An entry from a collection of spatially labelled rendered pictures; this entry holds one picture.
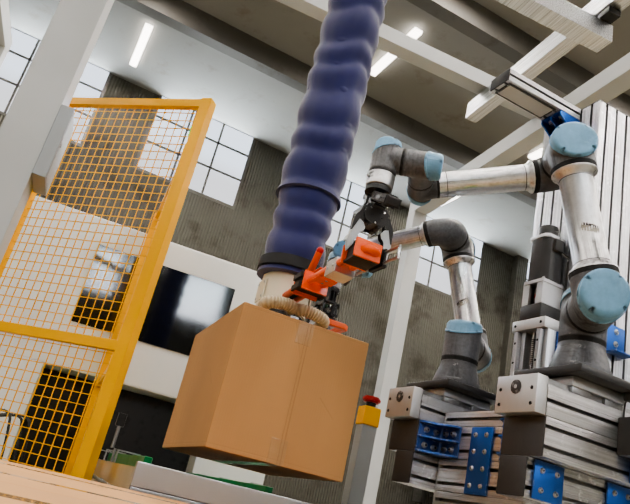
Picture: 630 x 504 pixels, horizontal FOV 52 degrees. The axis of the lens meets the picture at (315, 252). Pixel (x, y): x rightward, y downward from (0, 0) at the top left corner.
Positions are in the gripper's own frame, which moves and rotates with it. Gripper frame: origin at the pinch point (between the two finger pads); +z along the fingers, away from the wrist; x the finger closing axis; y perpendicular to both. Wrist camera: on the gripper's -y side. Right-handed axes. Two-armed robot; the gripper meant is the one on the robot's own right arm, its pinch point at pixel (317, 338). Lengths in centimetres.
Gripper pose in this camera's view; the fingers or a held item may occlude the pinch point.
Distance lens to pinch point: 255.3
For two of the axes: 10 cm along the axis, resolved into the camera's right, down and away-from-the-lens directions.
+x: 9.0, 3.3, 3.0
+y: 3.9, -2.4, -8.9
